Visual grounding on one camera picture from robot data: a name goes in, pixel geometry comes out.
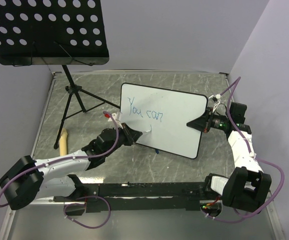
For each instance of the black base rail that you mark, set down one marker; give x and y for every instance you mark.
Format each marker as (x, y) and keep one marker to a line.
(141, 196)

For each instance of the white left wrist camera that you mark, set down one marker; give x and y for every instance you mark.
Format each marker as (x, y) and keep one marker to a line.
(115, 116)

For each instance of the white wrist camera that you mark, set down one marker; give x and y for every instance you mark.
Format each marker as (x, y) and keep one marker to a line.
(216, 98)
(115, 116)

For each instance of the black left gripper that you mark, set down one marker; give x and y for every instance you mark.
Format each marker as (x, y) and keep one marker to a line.
(131, 135)

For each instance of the white whiteboard black frame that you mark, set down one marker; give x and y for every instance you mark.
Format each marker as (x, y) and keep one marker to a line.
(168, 111)

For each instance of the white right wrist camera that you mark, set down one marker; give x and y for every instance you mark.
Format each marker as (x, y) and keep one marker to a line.
(216, 98)

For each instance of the black perforated music stand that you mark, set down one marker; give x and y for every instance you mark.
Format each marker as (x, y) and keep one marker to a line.
(53, 32)

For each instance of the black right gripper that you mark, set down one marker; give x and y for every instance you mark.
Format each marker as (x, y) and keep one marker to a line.
(201, 123)

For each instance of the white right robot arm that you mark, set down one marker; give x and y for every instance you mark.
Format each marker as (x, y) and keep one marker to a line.
(247, 187)

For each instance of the beige wooden handle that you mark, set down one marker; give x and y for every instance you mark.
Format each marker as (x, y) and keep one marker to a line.
(63, 148)

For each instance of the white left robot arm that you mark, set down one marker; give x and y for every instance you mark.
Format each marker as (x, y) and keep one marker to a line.
(31, 179)

